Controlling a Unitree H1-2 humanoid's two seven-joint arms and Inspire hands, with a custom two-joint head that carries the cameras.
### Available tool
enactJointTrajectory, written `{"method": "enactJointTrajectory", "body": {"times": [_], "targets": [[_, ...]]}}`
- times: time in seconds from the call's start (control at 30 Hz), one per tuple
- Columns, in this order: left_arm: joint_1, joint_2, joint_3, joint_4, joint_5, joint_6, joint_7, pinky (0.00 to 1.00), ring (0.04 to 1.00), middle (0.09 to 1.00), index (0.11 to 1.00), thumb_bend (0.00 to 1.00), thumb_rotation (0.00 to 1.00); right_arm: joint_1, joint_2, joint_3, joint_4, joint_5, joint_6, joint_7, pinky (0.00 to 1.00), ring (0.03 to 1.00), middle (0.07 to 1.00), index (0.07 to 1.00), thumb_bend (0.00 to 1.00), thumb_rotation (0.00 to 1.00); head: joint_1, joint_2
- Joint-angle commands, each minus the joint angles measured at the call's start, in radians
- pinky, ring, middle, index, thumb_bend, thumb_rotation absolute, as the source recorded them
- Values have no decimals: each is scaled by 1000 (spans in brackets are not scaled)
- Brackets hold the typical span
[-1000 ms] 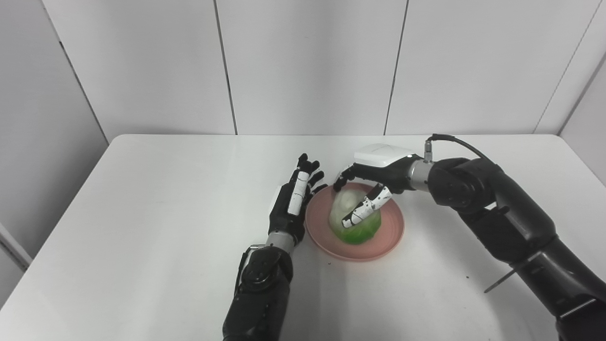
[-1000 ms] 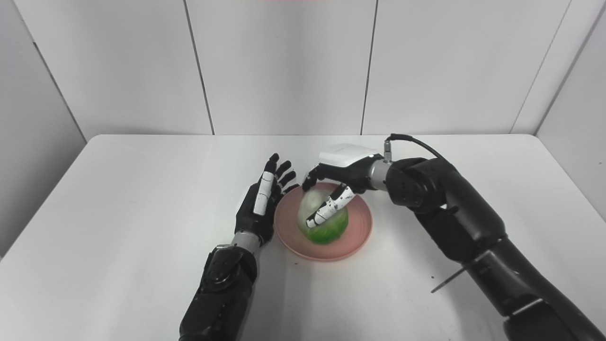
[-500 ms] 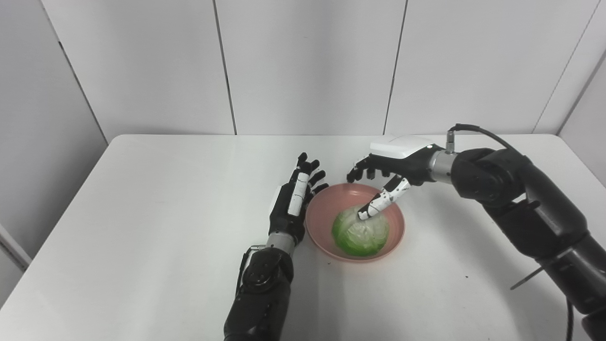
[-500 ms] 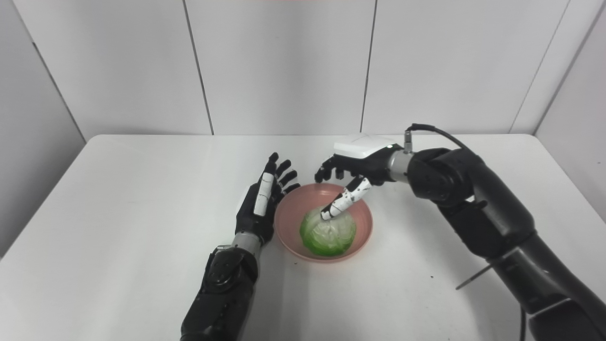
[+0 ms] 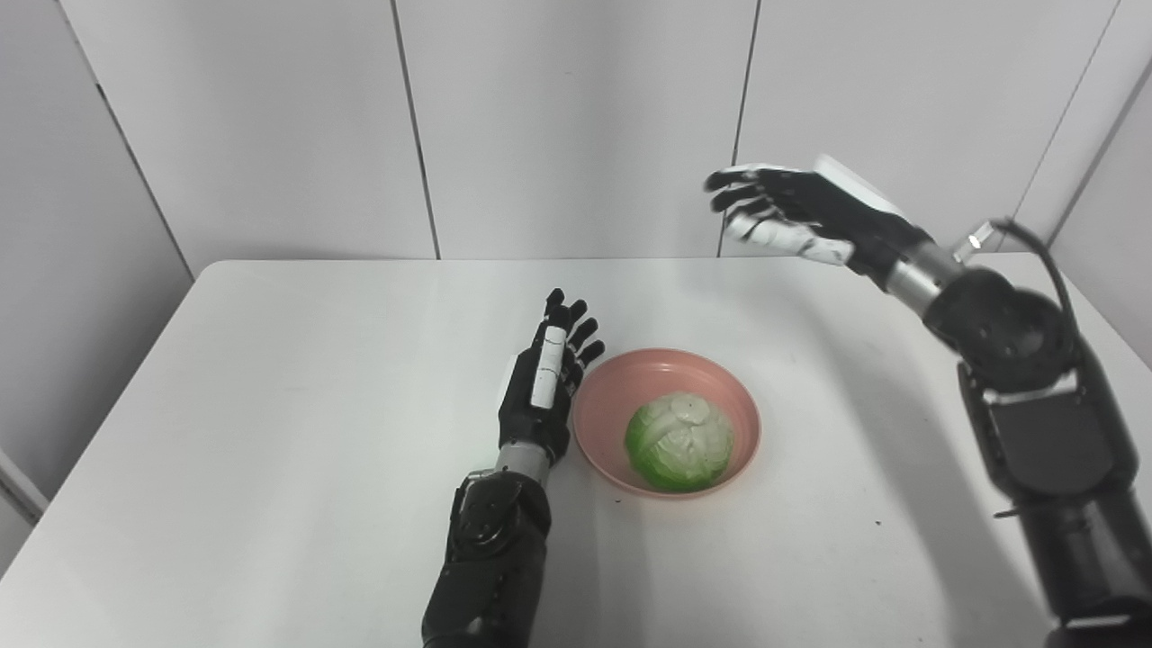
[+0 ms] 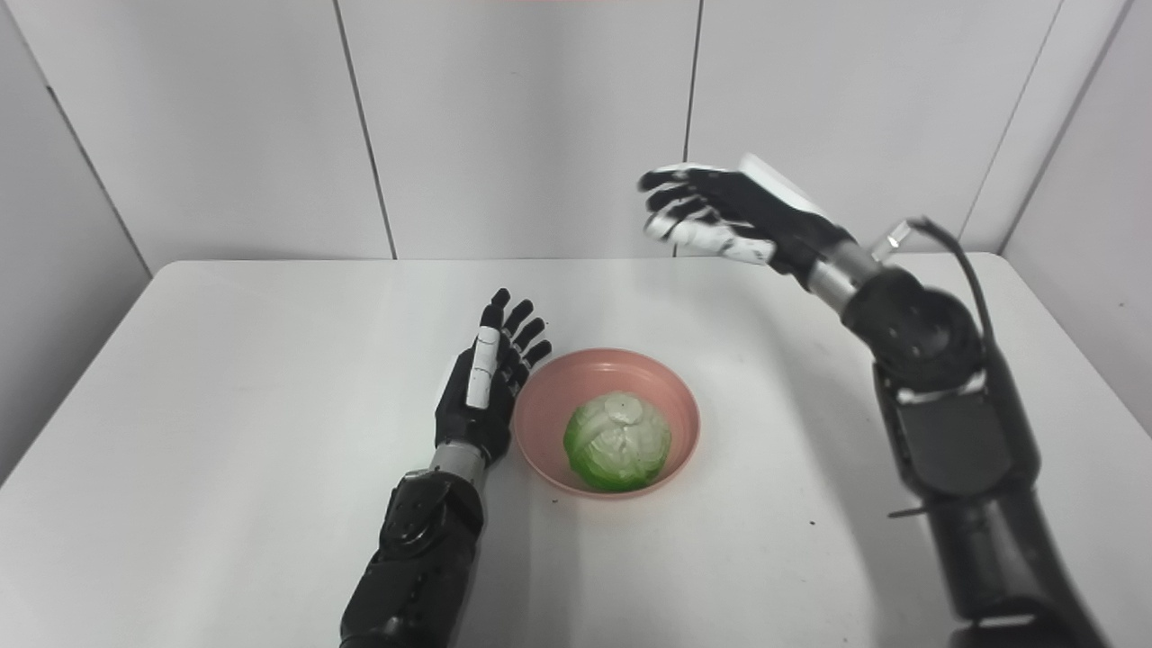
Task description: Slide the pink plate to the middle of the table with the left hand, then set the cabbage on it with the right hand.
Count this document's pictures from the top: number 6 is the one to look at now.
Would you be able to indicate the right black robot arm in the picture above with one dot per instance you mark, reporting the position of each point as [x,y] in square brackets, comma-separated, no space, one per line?
[954,432]

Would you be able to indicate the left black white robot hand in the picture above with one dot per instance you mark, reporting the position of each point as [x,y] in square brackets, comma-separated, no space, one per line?
[481,396]

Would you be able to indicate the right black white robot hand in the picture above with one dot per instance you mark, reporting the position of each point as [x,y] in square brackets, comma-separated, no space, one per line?
[738,211]

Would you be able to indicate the pink round plate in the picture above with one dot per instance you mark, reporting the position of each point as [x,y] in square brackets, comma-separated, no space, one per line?
[607,423]

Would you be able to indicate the green white cabbage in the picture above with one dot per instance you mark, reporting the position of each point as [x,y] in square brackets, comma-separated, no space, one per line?
[617,441]

